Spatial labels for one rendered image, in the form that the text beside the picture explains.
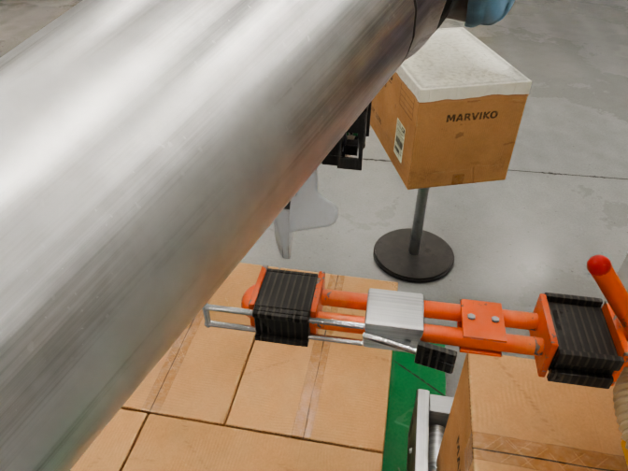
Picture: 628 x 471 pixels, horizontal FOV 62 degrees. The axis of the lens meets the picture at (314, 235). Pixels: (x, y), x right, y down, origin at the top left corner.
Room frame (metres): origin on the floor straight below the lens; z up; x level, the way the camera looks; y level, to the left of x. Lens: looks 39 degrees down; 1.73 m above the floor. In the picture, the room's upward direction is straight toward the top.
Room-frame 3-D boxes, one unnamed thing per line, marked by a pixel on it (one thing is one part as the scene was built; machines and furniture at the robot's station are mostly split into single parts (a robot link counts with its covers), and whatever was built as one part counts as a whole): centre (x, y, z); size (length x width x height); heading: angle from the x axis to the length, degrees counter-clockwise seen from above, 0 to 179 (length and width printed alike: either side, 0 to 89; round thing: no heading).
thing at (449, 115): (2.00, -0.50, 0.82); 0.60 x 0.40 x 0.40; 10
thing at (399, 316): (0.45, -0.10, 1.24); 0.07 x 0.07 x 0.04; 81
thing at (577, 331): (0.41, -0.31, 1.25); 0.10 x 0.08 x 0.06; 171
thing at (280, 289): (0.48, 0.03, 1.25); 0.08 x 0.07 x 0.05; 81
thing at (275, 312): (0.41, -0.01, 1.25); 0.31 x 0.03 x 0.05; 81
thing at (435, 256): (2.00, -0.50, 0.31); 0.40 x 0.40 x 0.62
